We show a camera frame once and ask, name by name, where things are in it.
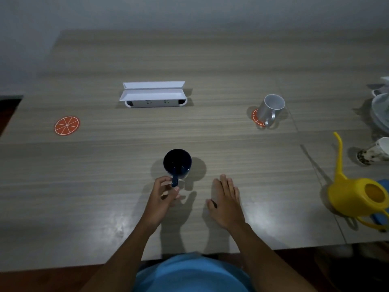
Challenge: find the dark blue mug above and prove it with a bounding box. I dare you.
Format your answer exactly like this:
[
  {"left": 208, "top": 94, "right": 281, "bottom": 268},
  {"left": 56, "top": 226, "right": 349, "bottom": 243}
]
[{"left": 163, "top": 149, "right": 192, "bottom": 188}]

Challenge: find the yellow watering can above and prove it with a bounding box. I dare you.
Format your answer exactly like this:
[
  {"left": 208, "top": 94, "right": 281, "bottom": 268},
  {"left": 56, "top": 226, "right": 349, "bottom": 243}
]
[{"left": 327, "top": 132, "right": 389, "bottom": 231}]

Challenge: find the white plate stack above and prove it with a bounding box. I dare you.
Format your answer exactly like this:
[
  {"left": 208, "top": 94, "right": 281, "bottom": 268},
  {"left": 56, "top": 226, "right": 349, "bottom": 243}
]
[{"left": 371, "top": 93, "right": 389, "bottom": 134}]

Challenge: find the orange slice coaster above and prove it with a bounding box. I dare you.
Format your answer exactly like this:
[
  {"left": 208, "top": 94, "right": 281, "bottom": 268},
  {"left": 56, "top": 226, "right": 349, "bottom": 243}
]
[
  {"left": 54, "top": 116, "right": 80, "bottom": 136},
  {"left": 252, "top": 108, "right": 274, "bottom": 128}
]

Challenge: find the white mug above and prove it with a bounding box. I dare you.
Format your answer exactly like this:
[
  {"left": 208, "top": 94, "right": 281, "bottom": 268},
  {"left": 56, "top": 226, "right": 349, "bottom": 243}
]
[{"left": 257, "top": 94, "right": 286, "bottom": 127}]

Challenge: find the white power socket box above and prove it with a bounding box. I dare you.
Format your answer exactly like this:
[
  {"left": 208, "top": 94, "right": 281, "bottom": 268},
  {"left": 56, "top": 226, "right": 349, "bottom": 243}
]
[{"left": 119, "top": 81, "right": 188, "bottom": 108}]

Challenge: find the person's right hand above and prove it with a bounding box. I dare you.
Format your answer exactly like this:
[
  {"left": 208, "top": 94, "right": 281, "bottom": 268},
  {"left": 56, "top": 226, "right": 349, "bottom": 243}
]
[{"left": 206, "top": 174, "right": 246, "bottom": 231}]

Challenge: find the blue cloth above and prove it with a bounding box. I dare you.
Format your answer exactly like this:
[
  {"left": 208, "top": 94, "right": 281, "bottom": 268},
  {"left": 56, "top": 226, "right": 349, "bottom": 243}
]
[{"left": 369, "top": 179, "right": 389, "bottom": 227}]

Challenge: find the person's left forearm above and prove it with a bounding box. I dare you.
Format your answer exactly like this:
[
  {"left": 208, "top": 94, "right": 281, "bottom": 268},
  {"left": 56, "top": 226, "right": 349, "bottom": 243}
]
[{"left": 80, "top": 220, "right": 162, "bottom": 292}]

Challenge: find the speckled white cup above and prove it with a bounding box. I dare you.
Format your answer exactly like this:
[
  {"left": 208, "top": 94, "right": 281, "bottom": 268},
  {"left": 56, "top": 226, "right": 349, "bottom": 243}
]
[{"left": 356, "top": 137, "right": 389, "bottom": 166}]

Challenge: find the person's right forearm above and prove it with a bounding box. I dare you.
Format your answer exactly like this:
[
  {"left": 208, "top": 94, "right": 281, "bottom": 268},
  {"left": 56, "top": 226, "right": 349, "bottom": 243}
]
[{"left": 226, "top": 220, "right": 318, "bottom": 292}]

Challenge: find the person's light blue shirt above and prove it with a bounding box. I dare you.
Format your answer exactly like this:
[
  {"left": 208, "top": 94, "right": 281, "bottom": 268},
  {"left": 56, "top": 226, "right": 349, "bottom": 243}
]
[{"left": 133, "top": 252, "right": 255, "bottom": 292}]

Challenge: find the person's left hand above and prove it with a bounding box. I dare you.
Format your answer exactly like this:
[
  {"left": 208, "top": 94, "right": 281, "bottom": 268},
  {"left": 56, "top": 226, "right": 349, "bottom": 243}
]
[{"left": 141, "top": 176, "right": 182, "bottom": 231}]

